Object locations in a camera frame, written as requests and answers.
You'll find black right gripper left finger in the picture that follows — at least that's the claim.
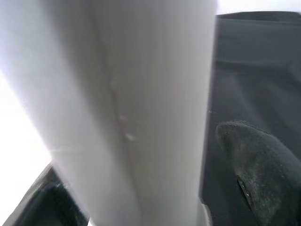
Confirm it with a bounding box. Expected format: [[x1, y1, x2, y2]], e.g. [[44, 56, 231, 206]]
[[3, 162, 90, 226]]

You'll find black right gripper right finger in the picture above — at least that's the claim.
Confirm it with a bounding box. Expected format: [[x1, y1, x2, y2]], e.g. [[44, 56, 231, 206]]
[[215, 120, 301, 226]]

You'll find cream plastic table top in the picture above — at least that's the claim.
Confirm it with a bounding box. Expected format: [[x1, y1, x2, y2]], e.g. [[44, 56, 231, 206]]
[[0, 68, 214, 226]]

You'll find white plastic table leg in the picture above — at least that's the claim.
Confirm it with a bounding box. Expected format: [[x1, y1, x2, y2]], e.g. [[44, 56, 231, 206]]
[[0, 0, 218, 226]]

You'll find black cloth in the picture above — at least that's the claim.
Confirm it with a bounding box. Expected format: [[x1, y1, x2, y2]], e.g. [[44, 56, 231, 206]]
[[198, 11, 301, 226]]

